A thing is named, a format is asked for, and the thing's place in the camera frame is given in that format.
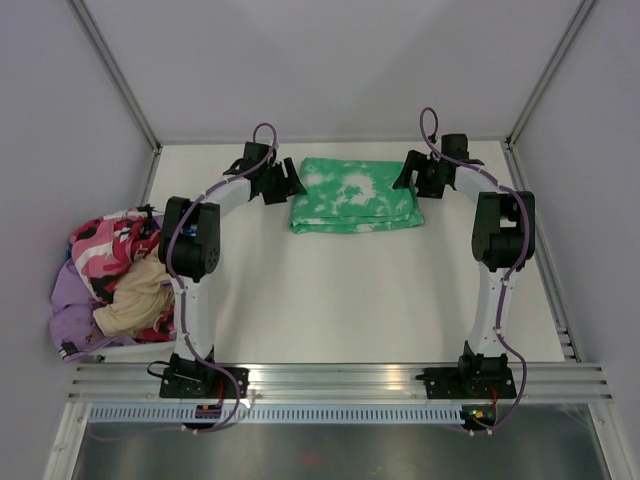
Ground beige garment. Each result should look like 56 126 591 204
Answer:
93 249 174 338

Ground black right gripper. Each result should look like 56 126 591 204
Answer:
393 150 446 199

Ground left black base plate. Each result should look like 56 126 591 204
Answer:
159 364 249 400

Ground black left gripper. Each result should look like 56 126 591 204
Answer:
260 159 307 207

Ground purple trousers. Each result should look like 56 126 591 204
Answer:
48 259 136 362

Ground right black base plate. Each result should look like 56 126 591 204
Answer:
415 367 517 400

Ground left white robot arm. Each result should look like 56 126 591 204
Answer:
159 141 306 397

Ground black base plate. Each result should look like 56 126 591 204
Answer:
415 367 517 400
159 364 249 400

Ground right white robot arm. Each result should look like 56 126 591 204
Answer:
393 134 535 396

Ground green tie-dye trousers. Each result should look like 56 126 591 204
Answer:
289 157 424 234

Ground slotted cable duct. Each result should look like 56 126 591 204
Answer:
89 403 464 425

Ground aluminium rail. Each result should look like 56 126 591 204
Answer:
66 362 613 404

